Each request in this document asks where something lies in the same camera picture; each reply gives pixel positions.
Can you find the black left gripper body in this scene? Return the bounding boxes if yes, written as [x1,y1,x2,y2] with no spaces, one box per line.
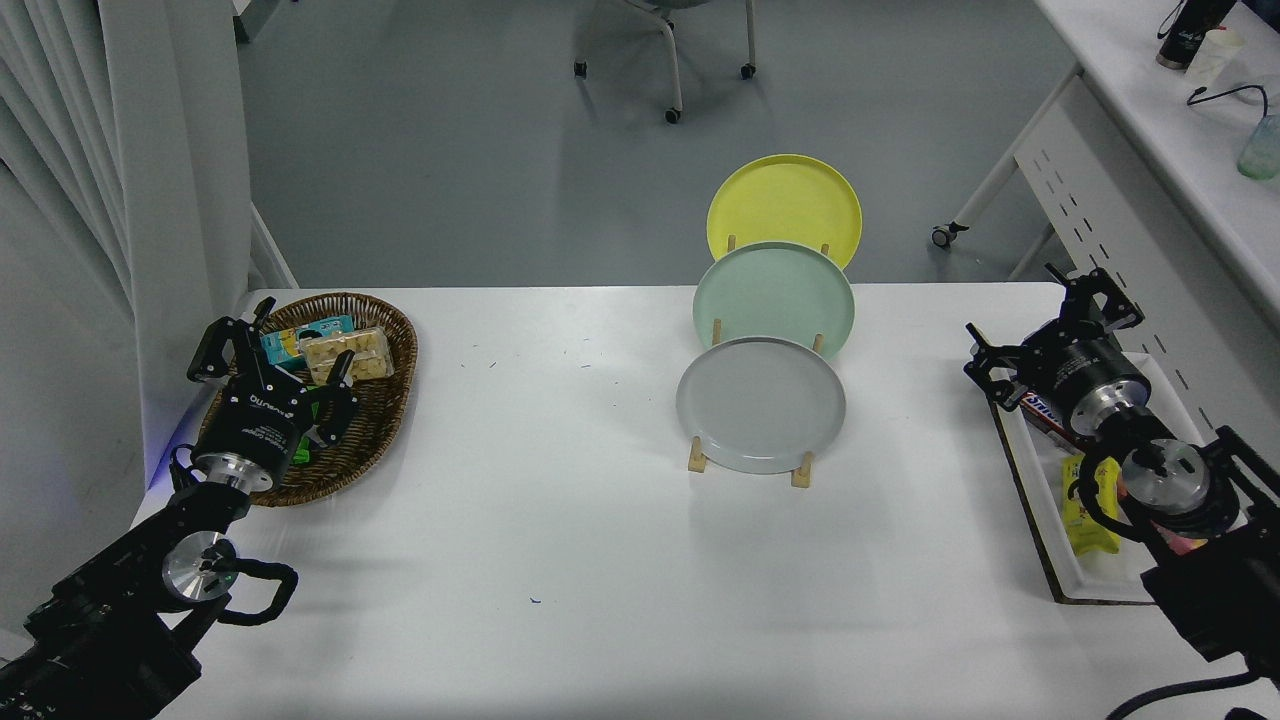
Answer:
[203,375,315,471]

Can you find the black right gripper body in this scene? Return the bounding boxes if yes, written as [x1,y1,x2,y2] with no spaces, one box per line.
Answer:
[1022,333,1136,417]

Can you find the grey plate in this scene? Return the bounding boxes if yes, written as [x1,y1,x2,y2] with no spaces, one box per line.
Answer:
[676,336,847,475]

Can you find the wooden plate rack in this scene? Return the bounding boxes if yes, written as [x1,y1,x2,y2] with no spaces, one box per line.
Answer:
[687,235,831,489]

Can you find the mint green plate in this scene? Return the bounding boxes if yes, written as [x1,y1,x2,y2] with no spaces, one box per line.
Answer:
[693,241,856,361]

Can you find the yellow plate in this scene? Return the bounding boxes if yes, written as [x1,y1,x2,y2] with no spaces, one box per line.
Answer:
[706,154,863,271]

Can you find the green snack packet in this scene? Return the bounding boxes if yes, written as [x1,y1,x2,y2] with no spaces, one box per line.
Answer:
[290,385,346,467]

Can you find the brown wicker basket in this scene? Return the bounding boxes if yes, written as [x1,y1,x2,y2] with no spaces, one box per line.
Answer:
[197,292,419,508]

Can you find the clear pack of biscuits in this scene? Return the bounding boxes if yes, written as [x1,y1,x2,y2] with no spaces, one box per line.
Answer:
[298,325,394,386]

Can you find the teal snack packet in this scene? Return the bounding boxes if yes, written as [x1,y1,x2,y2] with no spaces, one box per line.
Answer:
[260,315,356,363]

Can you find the yellow snack packet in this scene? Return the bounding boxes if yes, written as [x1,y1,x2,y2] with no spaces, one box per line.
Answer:
[1060,455,1123,556]

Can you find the white tray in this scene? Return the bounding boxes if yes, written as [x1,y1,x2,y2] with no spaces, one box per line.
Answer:
[988,352,1211,605]

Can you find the white side table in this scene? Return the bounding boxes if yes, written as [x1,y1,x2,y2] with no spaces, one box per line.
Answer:
[930,0,1280,471]

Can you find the pink snack packet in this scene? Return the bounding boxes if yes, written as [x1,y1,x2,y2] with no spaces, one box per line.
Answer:
[1150,520,1211,557]

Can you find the white curtain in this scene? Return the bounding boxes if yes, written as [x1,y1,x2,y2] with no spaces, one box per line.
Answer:
[0,0,251,641]

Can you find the white paper cup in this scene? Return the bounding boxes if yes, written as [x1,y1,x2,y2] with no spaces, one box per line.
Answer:
[1185,28,1246,86]

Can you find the black bottle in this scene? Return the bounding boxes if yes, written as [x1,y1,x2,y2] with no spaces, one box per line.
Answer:
[1156,0,1238,71]

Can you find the office chair on casters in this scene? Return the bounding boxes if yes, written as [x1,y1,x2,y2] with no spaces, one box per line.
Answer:
[573,0,758,125]

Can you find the black cable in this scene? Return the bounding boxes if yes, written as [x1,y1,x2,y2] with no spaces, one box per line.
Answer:
[1187,84,1271,126]

